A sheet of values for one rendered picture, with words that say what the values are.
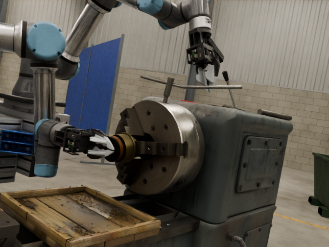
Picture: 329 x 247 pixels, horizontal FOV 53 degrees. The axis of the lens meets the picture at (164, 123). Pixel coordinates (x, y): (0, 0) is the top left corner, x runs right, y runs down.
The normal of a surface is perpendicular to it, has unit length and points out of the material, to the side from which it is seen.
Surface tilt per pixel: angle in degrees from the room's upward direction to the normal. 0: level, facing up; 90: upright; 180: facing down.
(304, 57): 90
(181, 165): 99
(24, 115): 90
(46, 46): 89
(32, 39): 89
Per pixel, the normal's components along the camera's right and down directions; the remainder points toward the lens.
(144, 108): -0.65, -0.07
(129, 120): 0.68, -0.50
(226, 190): 0.75, 0.15
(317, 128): -0.40, -0.02
